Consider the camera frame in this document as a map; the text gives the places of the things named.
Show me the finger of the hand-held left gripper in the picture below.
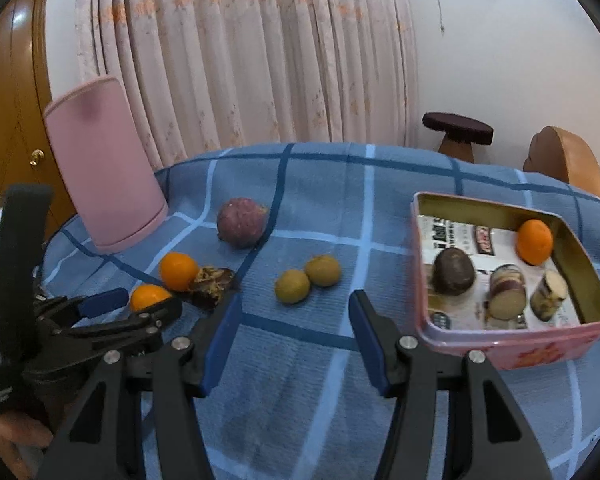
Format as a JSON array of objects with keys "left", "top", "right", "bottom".
[
  {"left": 60, "top": 297, "right": 183, "bottom": 356},
  {"left": 32, "top": 287, "right": 131, "bottom": 331}
]

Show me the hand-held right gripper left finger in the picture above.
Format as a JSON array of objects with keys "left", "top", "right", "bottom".
[{"left": 37, "top": 291, "right": 243, "bottom": 480}]

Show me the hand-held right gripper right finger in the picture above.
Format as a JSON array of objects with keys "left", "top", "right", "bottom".
[{"left": 349, "top": 289, "right": 553, "bottom": 480}]

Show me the orange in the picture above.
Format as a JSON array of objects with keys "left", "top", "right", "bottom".
[
  {"left": 129, "top": 284, "right": 173, "bottom": 313},
  {"left": 159, "top": 252, "right": 201, "bottom": 292},
  {"left": 516, "top": 218, "right": 554, "bottom": 267}
]

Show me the dark chocolate pastry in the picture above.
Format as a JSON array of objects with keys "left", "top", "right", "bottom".
[{"left": 189, "top": 266, "right": 238, "bottom": 309}]

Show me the green-brown longan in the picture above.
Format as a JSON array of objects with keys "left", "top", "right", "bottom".
[
  {"left": 274, "top": 269, "right": 312, "bottom": 306},
  {"left": 304, "top": 255, "right": 342, "bottom": 288}
]

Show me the purple round fruit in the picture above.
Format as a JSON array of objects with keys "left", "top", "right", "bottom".
[{"left": 216, "top": 197, "right": 271, "bottom": 249}]

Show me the pink tin box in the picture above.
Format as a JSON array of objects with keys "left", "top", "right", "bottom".
[{"left": 410, "top": 191, "right": 600, "bottom": 372}]

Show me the person's left forearm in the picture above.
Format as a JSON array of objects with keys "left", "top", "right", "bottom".
[{"left": 0, "top": 410, "right": 55, "bottom": 467}]

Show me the blue plaid blanket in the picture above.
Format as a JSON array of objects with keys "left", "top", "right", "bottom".
[{"left": 30, "top": 141, "right": 600, "bottom": 480}]

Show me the dark purple passion fruit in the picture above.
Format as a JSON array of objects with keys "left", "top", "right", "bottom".
[{"left": 431, "top": 247, "right": 477, "bottom": 297}]

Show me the pink chair back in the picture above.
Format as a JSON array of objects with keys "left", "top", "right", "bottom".
[{"left": 44, "top": 76, "right": 170, "bottom": 254}]

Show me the small brown jar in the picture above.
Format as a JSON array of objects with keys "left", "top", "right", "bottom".
[{"left": 487, "top": 263, "right": 527, "bottom": 321}]

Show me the printed paper leaflet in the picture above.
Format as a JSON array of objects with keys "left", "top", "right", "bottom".
[{"left": 417, "top": 214, "right": 581, "bottom": 332}]

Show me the small cream jar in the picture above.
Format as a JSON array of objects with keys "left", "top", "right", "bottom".
[{"left": 530, "top": 269, "right": 569, "bottom": 320}]

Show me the dark brown round stool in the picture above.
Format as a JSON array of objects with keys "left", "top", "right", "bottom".
[{"left": 421, "top": 111, "right": 495, "bottom": 165}]

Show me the brown leather armchair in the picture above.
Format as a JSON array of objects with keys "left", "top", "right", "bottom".
[{"left": 522, "top": 126, "right": 600, "bottom": 198}]

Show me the pink floral curtain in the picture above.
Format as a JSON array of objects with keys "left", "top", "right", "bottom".
[{"left": 75, "top": 0, "right": 421, "bottom": 171}]

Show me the air conditioner cable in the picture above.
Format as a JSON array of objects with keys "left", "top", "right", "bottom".
[{"left": 431, "top": 0, "right": 447, "bottom": 36}]

